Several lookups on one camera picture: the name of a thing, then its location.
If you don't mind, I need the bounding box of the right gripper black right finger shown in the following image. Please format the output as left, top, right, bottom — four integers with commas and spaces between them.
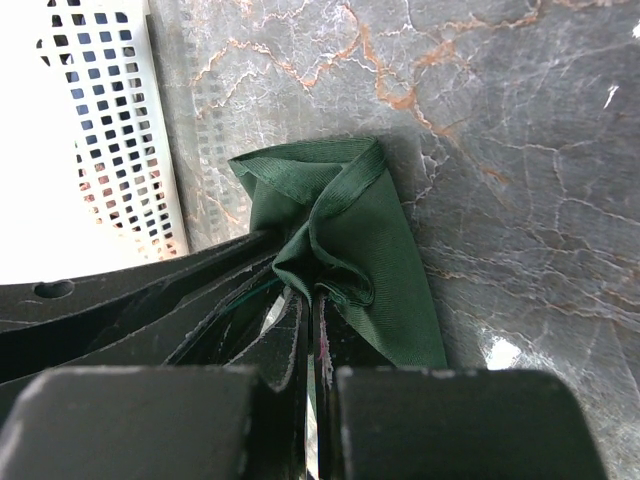
312, 297, 605, 479

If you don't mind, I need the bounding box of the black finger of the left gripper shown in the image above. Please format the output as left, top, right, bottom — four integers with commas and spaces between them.
1, 231, 280, 383
1, 259, 279, 385

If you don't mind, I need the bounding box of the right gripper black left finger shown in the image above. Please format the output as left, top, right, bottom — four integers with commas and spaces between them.
1, 294, 309, 479

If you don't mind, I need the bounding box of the dark green cloth napkin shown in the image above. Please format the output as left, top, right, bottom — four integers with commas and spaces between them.
227, 135, 449, 480

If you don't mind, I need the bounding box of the white perforated plastic basket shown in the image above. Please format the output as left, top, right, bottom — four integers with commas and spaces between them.
1, 1, 189, 284

